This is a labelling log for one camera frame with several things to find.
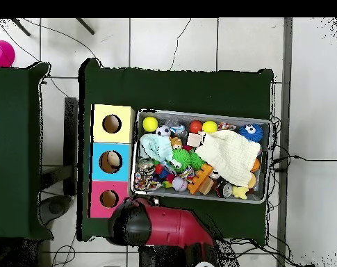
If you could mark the cream waffle cloth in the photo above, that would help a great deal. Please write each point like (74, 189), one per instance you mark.
(229, 155)

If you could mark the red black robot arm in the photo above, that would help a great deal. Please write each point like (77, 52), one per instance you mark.
(171, 222)

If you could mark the wooden box with three holes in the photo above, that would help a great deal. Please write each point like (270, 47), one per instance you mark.
(123, 133)

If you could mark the shallow mesh bin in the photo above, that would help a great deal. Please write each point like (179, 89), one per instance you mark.
(255, 197)

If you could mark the mint waffle cloth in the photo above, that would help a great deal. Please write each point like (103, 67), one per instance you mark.
(157, 146)

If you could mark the small soccer ball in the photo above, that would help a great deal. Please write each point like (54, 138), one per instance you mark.
(163, 130)

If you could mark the green spiky toy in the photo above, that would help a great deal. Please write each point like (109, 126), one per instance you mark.
(183, 158)

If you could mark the wooden cube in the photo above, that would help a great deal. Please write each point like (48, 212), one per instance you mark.
(194, 140)

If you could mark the yellow ball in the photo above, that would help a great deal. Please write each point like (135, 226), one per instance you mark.
(150, 124)
(209, 126)

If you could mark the orange ball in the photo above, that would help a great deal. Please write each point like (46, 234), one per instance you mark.
(196, 126)

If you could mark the orange plastic building block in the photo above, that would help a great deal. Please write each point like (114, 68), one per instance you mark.
(198, 179)

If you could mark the dark green tablecloth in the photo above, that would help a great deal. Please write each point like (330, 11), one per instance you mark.
(15, 153)
(173, 89)

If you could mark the blue spiky toy with eyes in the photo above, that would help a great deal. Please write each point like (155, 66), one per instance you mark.
(251, 133)

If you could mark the black tripod leg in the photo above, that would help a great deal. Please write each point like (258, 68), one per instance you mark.
(20, 27)
(85, 26)

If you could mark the pink bowl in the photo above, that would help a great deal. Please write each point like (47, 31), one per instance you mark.
(0, 54)

